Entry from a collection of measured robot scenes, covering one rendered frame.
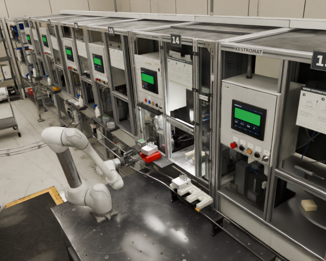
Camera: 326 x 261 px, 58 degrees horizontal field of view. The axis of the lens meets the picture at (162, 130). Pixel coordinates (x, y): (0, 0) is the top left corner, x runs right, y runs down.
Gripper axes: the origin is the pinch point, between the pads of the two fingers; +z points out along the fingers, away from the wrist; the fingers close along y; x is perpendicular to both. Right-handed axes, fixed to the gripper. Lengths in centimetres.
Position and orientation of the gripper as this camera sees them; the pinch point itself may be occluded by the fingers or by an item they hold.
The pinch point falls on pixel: (138, 155)
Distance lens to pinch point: 273.8
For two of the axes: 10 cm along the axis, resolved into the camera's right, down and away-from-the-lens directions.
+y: -0.5, -9.0, -4.2
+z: 8.1, -2.9, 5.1
